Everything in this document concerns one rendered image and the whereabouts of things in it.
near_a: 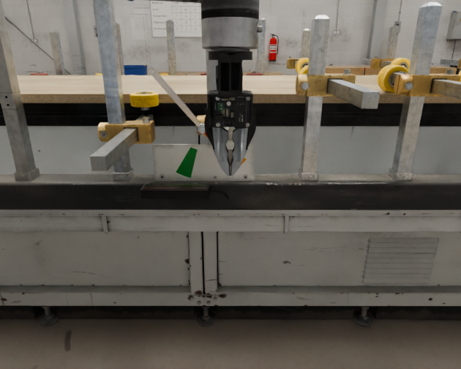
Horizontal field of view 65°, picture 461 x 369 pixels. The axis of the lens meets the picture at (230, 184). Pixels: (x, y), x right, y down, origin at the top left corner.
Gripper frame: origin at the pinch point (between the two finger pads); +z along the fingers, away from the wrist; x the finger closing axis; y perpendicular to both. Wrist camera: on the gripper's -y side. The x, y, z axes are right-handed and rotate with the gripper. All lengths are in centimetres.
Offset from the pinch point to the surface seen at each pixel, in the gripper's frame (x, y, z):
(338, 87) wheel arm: 23.3, -17.1, -13.2
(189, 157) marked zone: -10.9, -26.4, 5.1
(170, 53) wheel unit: -32, -135, -22
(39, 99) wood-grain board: -58, -47, -8
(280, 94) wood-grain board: 15, -47, -9
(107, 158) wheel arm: -23.6, -2.7, -0.9
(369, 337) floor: 53, -47, 81
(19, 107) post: -54, -28, -7
